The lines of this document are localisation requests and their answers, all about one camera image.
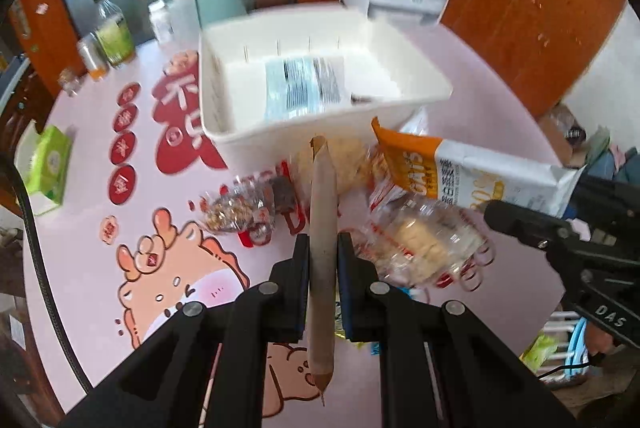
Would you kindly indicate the green plastic packet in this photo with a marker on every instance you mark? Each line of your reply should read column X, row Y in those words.
column 540, row 352

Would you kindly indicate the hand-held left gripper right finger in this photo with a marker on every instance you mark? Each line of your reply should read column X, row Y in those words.
column 350, row 288

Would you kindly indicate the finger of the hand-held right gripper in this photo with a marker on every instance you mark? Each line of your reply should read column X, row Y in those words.
column 520, row 220
column 610, row 190

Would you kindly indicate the white plastic basket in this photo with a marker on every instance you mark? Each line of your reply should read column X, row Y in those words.
column 240, row 108

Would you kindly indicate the small glass jar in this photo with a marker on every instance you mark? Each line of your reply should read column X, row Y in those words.
column 71, row 84

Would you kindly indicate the small orange bottomed bottle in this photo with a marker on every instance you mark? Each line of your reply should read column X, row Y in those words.
column 94, row 58

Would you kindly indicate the red white snack wrapper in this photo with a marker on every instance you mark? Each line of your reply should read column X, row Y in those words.
column 382, row 193

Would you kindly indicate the green label glass bottle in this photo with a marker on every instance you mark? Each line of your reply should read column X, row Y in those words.
column 116, row 38

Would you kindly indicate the white pill bottle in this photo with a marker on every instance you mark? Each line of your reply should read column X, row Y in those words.
column 161, row 23

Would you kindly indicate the clear nut bar packet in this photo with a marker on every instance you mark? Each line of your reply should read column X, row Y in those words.
column 235, row 208

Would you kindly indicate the clear pale cracker packet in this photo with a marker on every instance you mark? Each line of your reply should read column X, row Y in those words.
column 425, row 243

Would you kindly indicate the translucent white plastic bottle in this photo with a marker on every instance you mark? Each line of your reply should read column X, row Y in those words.
column 184, row 16

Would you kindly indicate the yellow puffed rice cake packet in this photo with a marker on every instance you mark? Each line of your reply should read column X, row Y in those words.
column 350, row 161

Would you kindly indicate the brown paper snack stick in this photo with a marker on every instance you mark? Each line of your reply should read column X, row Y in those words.
column 322, row 218

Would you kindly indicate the green tissue box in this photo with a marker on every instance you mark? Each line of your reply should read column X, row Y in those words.
column 47, row 163

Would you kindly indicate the person's right hand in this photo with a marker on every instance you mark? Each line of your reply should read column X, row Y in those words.
column 600, row 338

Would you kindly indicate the orange white oat packet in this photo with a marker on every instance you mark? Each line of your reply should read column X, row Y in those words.
column 465, row 173

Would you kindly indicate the blue white snack packet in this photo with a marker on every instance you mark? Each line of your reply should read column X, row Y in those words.
column 305, row 86

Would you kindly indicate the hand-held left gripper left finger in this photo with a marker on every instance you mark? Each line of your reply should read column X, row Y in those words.
column 295, row 288

